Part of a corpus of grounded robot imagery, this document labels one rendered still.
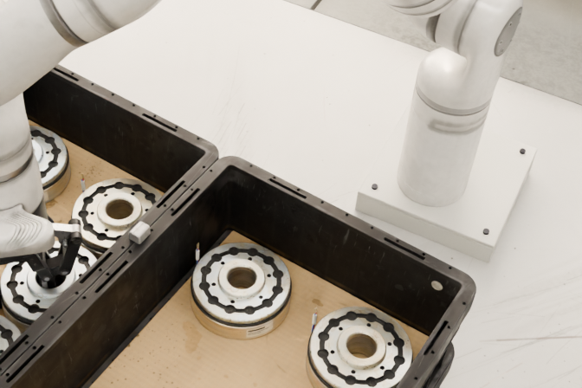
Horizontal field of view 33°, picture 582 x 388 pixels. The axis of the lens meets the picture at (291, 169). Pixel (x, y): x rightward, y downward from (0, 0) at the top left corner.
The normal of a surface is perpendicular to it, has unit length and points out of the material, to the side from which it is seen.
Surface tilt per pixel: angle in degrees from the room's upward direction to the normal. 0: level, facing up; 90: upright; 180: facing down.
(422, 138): 93
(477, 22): 58
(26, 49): 82
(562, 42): 0
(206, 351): 0
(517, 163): 4
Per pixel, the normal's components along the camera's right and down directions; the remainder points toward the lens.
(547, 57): 0.07, -0.69
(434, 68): -0.33, -0.65
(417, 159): -0.71, 0.51
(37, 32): 0.18, 0.51
